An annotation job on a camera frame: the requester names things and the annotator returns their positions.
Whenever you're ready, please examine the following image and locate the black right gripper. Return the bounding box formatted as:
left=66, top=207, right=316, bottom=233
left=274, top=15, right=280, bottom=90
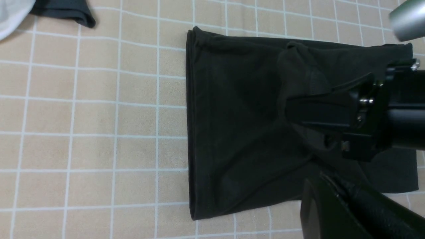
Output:
left=286, top=59, right=425, bottom=161

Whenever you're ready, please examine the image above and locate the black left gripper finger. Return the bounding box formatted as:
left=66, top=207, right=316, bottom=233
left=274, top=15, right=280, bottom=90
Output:
left=300, top=173, right=425, bottom=239

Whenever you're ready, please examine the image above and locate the dark crumpled garment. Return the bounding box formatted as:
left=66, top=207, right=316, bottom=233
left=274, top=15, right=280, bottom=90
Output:
left=30, top=0, right=97, bottom=29

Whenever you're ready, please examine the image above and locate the white crumpled garment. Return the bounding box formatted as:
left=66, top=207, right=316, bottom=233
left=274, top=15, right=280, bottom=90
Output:
left=0, top=0, right=35, bottom=40

